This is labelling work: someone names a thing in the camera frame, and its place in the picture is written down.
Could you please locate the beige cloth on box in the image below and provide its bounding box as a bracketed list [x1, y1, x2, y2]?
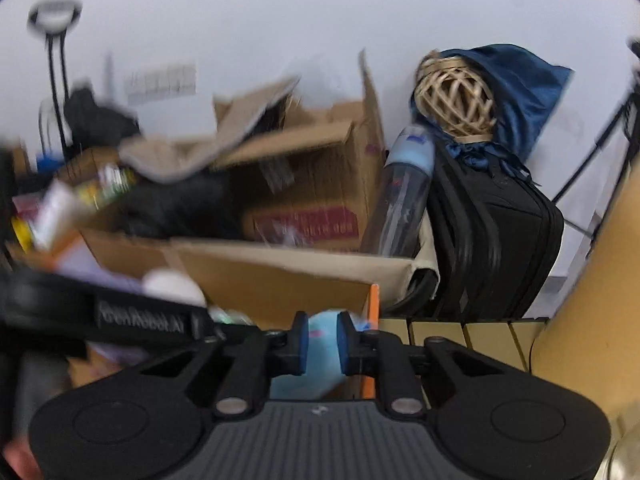
[118, 76, 299, 184]

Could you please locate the blue cap water bottle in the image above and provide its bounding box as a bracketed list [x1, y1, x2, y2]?
[360, 125, 435, 258]

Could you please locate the light blue fluffy sponge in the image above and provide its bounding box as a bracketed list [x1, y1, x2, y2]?
[270, 310, 346, 400]

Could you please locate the dark blue velvet bag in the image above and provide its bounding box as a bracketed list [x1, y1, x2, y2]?
[410, 44, 574, 182]

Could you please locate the white wall socket strip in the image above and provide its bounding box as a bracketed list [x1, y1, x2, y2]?
[124, 63, 198, 105]

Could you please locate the brown cardboard box with items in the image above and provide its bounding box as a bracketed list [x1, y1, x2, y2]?
[6, 148, 137, 266]

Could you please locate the black trolley with handle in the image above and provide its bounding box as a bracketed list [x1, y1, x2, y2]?
[27, 0, 141, 162]

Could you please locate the black bag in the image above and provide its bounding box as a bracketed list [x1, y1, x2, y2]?
[386, 142, 564, 323]

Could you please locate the red cardboard tray box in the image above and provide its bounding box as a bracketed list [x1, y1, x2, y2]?
[8, 228, 442, 401]

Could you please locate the yellow thermos jug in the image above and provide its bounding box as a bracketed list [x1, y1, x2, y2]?
[532, 165, 640, 434]

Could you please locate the wicker ball lamp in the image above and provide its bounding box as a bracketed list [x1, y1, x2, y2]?
[413, 50, 497, 144]

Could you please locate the open brown cardboard box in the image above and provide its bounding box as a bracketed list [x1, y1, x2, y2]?
[213, 54, 385, 252]

